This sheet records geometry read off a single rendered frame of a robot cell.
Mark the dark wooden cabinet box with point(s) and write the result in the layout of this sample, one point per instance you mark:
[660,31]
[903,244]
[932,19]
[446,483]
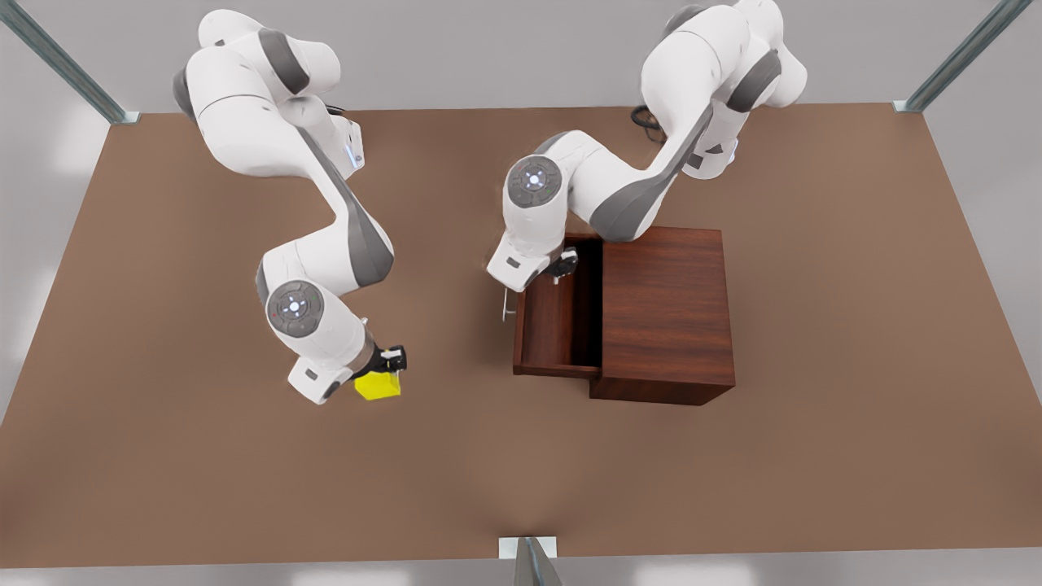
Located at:
[666,313]

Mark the silver frame post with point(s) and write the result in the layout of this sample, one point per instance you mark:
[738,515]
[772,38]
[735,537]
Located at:
[533,563]
[965,53]
[61,61]

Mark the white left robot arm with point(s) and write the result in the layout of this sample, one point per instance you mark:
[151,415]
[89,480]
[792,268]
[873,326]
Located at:
[692,73]

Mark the yellow cube block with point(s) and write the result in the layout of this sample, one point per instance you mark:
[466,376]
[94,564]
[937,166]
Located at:
[378,386]

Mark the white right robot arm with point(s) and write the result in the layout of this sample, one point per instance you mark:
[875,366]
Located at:
[244,106]

